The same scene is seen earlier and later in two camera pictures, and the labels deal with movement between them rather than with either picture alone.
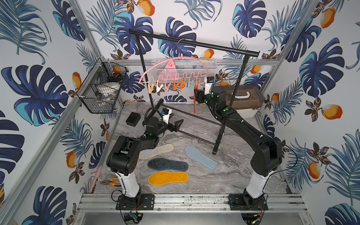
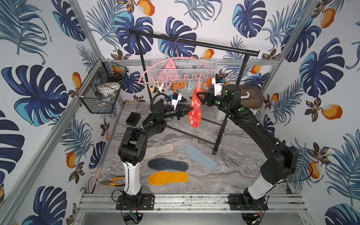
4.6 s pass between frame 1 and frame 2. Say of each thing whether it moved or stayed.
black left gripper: moved
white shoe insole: stayed
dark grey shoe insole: stayed
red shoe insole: moved
